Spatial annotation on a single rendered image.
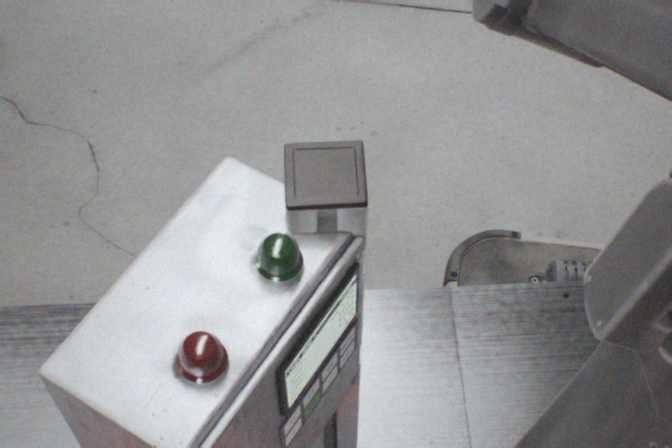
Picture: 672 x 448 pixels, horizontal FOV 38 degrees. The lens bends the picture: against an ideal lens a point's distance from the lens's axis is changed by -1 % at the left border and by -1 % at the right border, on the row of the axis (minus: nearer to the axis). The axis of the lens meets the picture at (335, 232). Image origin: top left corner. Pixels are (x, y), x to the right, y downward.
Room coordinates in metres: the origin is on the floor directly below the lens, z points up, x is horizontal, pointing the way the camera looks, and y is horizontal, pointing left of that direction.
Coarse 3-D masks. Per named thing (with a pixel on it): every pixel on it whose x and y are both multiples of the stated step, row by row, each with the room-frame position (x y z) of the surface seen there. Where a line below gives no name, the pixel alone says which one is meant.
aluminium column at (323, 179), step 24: (288, 144) 0.35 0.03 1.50; (312, 144) 0.35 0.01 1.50; (336, 144) 0.35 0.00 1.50; (360, 144) 0.35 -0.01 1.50; (288, 168) 0.33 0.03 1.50; (312, 168) 0.33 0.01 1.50; (336, 168) 0.33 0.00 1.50; (360, 168) 0.33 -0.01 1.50; (288, 192) 0.31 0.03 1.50; (312, 192) 0.31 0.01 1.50; (336, 192) 0.31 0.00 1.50; (360, 192) 0.31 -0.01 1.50; (288, 216) 0.30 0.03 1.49; (312, 216) 0.31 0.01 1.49; (336, 216) 0.32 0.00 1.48; (360, 216) 0.31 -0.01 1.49; (360, 336) 0.31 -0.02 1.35; (360, 360) 0.31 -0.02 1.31; (360, 384) 0.31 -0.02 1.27; (336, 432) 0.32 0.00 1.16
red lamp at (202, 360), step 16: (192, 336) 0.23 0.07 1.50; (208, 336) 0.23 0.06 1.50; (192, 352) 0.22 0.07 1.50; (208, 352) 0.22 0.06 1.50; (224, 352) 0.23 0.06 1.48; (192, 368) 0.21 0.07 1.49; (208, 368) 0.21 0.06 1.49; (224, 368) 0.22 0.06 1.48; (192, 384) 0.21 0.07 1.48; (208, 384) 0.21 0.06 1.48
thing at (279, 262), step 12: (264, 240) 0.29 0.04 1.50; (276, 240) 0.28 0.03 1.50; (288, 240) 0.29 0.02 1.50; (264, 252) 0.28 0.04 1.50; (276, 252) 0.28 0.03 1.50; (288, 252) 0.28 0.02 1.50; (300, 252) 0.29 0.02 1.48; (264, 264) 0.27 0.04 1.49; (276, 264) 0.27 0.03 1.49; (288, 264) 0.27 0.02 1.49; (300, 264) 0.28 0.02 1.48; (264, 276) 0.27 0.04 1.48; (276, 276) 0.27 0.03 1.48; (288, 276) 0.27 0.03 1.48
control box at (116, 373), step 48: (240, 192) 0.33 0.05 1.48; (192, 240) 0.30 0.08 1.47; (240, 240) 0.30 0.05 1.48; (336, 240) 0.30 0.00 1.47; (144, 288) 0.27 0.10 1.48; (192, 288) 0.27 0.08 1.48; (240, 288) 0.27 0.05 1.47; (288, 288) 0.27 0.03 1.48; (336, 288) 0.28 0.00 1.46; (96, 336) 0.24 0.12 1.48; (144, 336) 0.24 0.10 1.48; (240, 336) 0.24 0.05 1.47; (288, 336) 0.24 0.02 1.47; (48, 384) 0.21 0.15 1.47; (96, 384) 0.21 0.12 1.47; (144, 384) 0.21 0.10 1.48; (240, 384) 0.21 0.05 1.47; (336, 384) 0.28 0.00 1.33; (96, 432) 0.20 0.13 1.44; (144, 432) 0.19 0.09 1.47; (192, 432) 0.19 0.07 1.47; (240, 432) 0.20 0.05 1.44
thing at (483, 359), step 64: (0, 320) 0.61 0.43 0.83; (64, 320) 0.61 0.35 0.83; (384, 320) 0.61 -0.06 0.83; (448, 320) 0.60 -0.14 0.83; (512, 320) 0.60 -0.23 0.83; (576, 320) 0.60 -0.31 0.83; (0, 384) 0.52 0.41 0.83; (384, 384) 0.52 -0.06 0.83; (448, 384) 0.52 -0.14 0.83; (512, 384) 0.51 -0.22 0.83
